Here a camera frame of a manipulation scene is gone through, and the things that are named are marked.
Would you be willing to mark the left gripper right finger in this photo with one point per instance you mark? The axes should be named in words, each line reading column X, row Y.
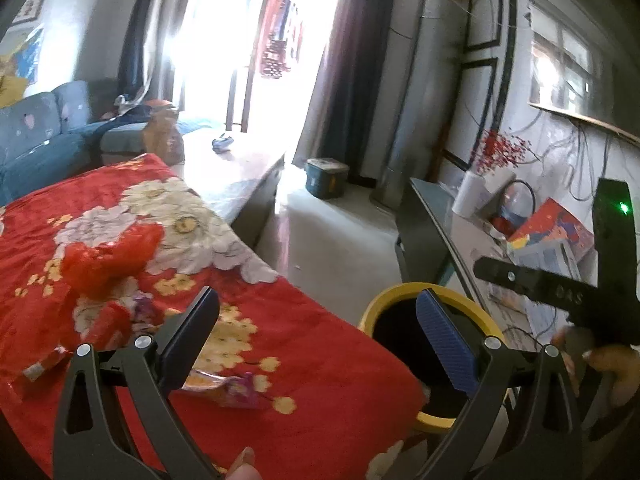
column 543, row 441

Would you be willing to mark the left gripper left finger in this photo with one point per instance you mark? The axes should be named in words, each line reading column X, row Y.
column 91, row 436

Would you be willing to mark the red plastic bag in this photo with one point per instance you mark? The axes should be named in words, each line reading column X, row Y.
column 95, row 271

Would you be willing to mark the yellow rimmed trash bin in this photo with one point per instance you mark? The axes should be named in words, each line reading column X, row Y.
column 390, row 319

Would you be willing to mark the person's right hand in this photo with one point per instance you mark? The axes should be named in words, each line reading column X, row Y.
column 621, row 362

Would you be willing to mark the person's left hand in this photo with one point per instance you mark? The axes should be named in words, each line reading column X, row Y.
column 244, row 467

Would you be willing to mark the colourful red book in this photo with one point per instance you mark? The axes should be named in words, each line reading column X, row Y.
column 551, row 221

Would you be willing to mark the round mirror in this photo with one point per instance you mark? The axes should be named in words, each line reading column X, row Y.
column 516, row 205

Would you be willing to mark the orange purple snack wrapper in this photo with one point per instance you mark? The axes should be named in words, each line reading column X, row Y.
column 235, row 391

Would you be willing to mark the white paper roll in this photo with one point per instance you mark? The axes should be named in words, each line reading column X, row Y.
column 468, row 195

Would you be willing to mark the dark tv cabinet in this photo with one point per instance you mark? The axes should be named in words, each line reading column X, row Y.
column 437, row 246

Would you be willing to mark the red berry branch decoration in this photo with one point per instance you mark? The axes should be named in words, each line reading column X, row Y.
column 499, row 150

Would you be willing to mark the red floral blanket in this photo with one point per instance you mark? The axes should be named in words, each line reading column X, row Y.
column 332, row 403

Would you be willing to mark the grey standing air conditioner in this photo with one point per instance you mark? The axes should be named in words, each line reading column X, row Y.
column 428, row 98

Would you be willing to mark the long low coffee table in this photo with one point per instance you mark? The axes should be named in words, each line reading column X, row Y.
column 212, row 207

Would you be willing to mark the blue patterned sofa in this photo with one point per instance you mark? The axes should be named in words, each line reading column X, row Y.
column 52, row 136

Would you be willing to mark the teal storage box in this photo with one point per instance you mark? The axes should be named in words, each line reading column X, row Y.
column 326, row 177

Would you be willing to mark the brown paper bag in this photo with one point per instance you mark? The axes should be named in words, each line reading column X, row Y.
column 161, row 136

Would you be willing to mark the dark curtain right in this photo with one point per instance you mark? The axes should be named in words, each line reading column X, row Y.
column 342, row 105

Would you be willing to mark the dark curtain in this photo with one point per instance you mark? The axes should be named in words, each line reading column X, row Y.
column 130, row 72
column 342, row 105

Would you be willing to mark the small blue object on table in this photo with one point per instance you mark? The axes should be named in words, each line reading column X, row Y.
column 222, row 143

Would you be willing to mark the dark curtain left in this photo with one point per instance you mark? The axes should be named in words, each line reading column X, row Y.
column 130, row 72

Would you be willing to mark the world map poster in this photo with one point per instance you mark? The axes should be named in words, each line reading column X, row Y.
column 20, row 53

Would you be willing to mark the wall mounted television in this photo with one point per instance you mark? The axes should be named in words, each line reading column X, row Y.
column 584, row 60

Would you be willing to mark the framed wall picture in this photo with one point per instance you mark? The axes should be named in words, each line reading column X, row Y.
column 29, row 12

